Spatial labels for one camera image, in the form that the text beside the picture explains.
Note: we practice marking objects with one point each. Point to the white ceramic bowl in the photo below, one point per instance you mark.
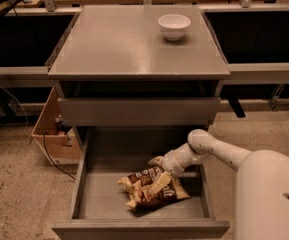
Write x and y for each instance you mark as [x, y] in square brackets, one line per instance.
[173, 26]

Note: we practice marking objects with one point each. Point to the grey metal shelf rail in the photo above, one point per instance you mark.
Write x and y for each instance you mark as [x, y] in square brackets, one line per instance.
[25, 77]

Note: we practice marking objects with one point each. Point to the wooden box on floor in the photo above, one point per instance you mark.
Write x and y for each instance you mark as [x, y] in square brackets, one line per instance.
[56, 144]

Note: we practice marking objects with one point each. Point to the open grey middle drawer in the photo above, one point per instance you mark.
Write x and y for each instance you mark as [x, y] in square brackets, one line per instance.
[99, 209]

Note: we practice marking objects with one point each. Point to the grey drawer cabinet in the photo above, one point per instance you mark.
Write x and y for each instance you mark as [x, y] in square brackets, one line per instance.
[118, 51]

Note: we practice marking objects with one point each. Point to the brown sea salt chip bag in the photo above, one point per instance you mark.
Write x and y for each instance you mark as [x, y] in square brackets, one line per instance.
[138, 186]

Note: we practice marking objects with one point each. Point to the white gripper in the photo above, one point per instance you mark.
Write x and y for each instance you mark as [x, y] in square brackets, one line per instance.
[173, 165]

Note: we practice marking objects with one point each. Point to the closed grey top drawer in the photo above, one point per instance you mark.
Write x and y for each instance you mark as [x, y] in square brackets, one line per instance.
[139, 111]

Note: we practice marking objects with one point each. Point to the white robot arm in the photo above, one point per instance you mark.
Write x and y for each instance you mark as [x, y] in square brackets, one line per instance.
[262, 183]

